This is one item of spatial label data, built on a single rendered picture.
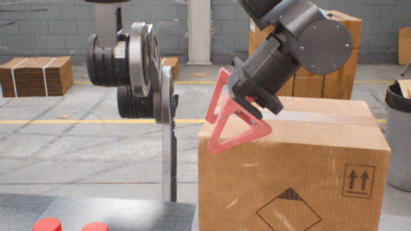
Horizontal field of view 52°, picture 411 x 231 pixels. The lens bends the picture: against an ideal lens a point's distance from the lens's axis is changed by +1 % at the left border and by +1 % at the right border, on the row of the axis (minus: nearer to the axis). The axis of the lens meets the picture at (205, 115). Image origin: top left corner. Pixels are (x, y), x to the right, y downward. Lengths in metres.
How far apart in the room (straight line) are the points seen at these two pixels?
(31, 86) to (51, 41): 1.64
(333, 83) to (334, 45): 3.56
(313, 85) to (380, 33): 2.71
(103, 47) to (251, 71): 0.66
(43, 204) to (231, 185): 0.55
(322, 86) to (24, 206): 3.23
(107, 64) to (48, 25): 5.26
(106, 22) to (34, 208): 0.49
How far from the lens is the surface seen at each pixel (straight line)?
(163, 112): 1.56
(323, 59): 0.45
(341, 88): 4.04
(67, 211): 1.07
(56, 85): 4.78
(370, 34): 6.46
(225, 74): 0.59
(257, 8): 0.50
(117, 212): 1.04
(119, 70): 1.11
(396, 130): 2.86
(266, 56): 0.51
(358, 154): 0.69
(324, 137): 0.70
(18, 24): 6.50
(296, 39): 0.44
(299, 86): 3.92
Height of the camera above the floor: 1.39
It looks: 20 degrees down
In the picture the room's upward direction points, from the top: straight up
